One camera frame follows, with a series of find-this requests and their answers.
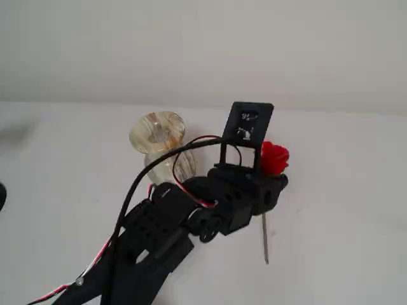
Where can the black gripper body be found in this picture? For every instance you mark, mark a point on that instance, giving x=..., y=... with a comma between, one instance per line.
x=269, y=196

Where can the black camera module on mount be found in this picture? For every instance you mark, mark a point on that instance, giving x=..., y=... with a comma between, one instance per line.
x=248, y=127

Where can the red rose with green stem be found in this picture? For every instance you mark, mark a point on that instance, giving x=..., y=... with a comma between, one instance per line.
x=275, y=157

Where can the black rounded object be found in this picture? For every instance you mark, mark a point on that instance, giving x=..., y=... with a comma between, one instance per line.
x=2, y=197

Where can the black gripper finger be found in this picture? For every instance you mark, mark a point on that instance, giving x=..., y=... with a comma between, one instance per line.
x=270, y=193

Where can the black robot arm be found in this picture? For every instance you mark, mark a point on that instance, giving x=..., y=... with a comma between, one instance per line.
x=152, y=228

